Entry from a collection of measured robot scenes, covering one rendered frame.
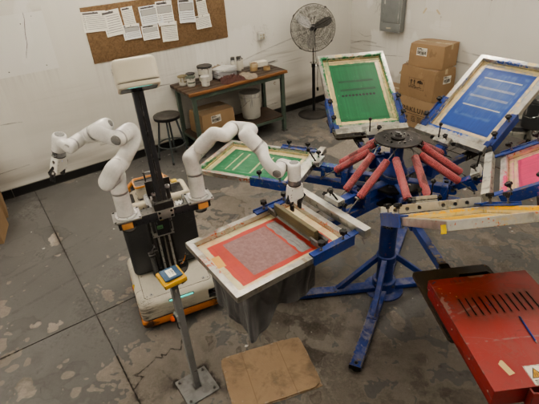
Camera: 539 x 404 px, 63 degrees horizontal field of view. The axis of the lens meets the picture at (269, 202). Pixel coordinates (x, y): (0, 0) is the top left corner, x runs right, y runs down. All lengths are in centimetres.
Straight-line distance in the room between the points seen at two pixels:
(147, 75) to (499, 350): 191
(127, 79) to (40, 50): 345
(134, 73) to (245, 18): 441
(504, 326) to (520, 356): 14
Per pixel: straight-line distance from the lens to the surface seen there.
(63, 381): 348
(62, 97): 576
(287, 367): 312
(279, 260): 242
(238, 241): 259
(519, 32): 619
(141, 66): 226
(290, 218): 260
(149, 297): 338
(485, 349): 192
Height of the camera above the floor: 249
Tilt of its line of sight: 32 degrees down
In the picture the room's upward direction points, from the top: 4 degrees counter-clockwise
